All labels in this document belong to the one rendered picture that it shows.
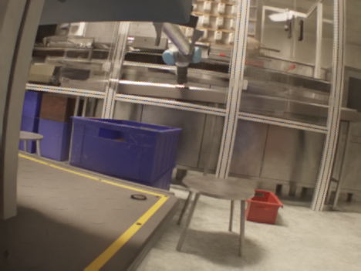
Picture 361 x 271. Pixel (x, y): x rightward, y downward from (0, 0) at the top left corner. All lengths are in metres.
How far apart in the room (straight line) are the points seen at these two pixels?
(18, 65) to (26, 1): 0.09
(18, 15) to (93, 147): 0.81
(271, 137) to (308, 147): 0.34
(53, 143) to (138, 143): 1.26
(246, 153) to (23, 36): 1.86
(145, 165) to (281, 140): 1.33
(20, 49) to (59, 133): 1.79
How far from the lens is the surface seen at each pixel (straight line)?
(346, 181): 2.35
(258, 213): 1.43
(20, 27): 0.35
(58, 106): 2.12
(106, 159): 1.05
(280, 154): 2.09
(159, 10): 0.44
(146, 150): 0.99
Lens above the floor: 0.49
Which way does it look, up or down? 2 degrees down
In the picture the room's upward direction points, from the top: 9 degrees clockwise
